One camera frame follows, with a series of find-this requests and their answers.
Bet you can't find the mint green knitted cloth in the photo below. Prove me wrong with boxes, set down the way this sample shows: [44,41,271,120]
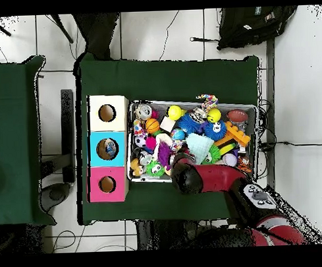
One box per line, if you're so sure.
[186,133,216,165]

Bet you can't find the wooden box with three holes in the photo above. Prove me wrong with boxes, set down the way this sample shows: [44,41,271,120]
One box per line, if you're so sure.
[85,94,133,204]

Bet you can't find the clear mesh bin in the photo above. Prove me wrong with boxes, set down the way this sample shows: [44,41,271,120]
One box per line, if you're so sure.
[125,95,261,187]

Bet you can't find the small orange basketball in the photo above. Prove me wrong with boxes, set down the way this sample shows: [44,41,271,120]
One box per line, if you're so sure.
[145,118,161,134]

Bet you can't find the purple spiky ball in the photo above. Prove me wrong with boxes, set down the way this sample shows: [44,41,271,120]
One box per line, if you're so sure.
[155,140,176,171]

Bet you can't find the blue fuzzy toy with eyes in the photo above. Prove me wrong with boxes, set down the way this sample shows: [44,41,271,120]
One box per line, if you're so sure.
[204,120,228,141]

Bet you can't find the dark green table cloth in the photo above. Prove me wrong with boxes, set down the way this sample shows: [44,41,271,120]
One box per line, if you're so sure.
[0,54,53,228]
[73,46,266,227]

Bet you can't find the white baseball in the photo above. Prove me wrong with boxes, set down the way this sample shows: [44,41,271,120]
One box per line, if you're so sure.
[223,152,238,167]

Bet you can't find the orange plastic building block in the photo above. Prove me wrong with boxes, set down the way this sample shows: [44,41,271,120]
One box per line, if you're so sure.
[215,120,252,151]

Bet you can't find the small brown football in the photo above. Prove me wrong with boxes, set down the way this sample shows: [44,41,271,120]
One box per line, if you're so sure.
[226,109,250,125]

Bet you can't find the black backpack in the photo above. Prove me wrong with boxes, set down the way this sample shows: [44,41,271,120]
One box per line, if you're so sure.
[215,5,300,50]

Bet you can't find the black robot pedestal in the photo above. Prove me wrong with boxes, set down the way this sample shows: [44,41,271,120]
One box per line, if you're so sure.
[133,218,208,251]

